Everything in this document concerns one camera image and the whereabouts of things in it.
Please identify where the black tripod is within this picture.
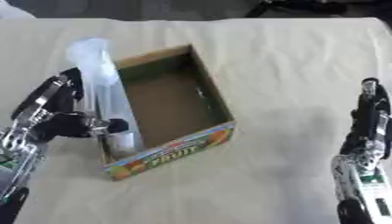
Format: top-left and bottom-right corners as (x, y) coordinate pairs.
(243, 0), (392, 19)

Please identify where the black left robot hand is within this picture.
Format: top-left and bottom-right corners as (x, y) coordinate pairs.
(10, 67), (132, 143)

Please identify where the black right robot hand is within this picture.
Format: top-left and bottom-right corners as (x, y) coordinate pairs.
(338, 77), (392, 160)

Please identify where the clear plastic bottle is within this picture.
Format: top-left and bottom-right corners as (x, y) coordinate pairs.
(66, 38), (147, 156)

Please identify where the tan cardboard box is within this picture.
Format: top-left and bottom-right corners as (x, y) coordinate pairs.
(96, 43), (238, 182)

